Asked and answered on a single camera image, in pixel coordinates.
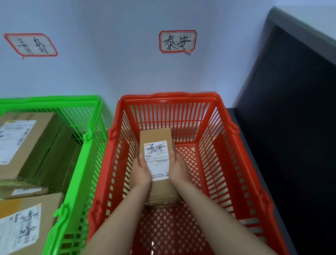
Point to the green plastic basket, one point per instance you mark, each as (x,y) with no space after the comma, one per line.
(78,168)

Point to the dark table side panel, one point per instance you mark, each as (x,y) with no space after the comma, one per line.
(294,144)

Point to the person's left hand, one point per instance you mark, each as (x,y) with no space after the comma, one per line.
(140,176)

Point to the person's left forearm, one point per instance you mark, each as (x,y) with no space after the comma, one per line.
(120,223)

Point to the red-framed wall label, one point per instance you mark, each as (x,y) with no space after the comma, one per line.
(31,44)
(178,41)

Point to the red plastic basket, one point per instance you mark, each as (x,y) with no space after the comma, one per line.
(170,97)

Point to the clear-taped cardboard box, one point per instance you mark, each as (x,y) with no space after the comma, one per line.
(23,191)

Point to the person's right hand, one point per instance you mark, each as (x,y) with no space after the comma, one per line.
(179,173)

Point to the person's right forearm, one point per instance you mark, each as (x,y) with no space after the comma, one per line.
(218,223)

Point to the long narrow cardboard box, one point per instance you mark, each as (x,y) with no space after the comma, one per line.
(157,135)

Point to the yellow-taped cardboard box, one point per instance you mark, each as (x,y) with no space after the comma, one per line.
(50,210)

